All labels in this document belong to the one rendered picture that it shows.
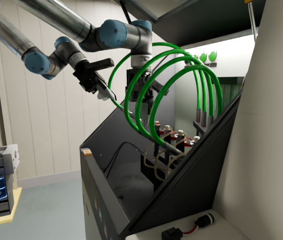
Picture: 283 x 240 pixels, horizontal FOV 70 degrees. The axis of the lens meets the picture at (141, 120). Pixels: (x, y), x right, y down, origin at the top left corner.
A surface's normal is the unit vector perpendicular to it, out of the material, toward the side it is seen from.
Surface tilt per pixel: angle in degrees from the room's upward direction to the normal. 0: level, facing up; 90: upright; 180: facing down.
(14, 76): 90
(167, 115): 90
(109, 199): 0
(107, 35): 90
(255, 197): 76
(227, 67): 90
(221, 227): 0
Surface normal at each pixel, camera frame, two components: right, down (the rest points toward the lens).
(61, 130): 0.38, 0.18
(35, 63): 0.07, 0.20
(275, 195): -0.89, -0.15
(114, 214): 0.00, -0.98
